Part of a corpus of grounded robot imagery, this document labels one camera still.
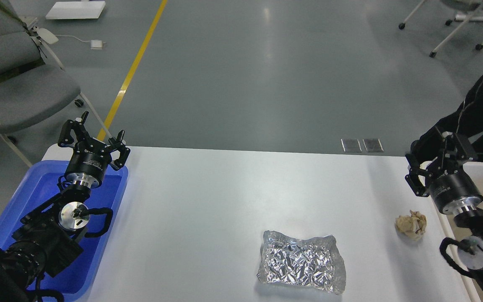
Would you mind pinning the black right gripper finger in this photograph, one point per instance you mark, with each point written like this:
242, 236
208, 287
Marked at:
455, 151
413, 176

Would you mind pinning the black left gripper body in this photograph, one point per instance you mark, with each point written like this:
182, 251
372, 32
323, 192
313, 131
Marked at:
89, 162

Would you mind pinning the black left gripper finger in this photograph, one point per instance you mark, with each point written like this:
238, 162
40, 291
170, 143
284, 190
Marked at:
117, 151
73, 131

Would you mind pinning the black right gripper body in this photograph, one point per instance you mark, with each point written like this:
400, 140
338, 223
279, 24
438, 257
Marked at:
451, 192

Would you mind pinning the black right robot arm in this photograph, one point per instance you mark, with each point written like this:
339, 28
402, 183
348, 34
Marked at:
426, 149

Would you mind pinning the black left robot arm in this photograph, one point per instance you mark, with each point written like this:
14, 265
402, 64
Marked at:
48, 240

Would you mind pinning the crumpled brown paper ball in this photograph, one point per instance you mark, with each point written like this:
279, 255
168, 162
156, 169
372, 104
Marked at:
413, 225

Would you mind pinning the right metal floor plate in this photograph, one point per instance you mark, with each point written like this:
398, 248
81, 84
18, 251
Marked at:
373, 145

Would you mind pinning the metal floor plate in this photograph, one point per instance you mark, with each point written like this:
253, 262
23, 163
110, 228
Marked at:
373, 145
351, 145

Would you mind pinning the left metal floor plate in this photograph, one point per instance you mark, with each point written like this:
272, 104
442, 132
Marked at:
351, 145

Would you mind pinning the grey office chair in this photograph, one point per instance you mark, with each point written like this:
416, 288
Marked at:
30, 90

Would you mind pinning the crumpled aluminium foil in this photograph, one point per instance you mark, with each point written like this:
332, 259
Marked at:
314, 263

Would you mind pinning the white flat board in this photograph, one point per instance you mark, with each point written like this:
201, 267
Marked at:
76, 10

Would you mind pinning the white rolling stand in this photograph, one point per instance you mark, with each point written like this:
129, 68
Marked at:
467, 11

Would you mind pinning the white power adapter with cable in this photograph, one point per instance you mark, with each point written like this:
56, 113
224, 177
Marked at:
94, 44

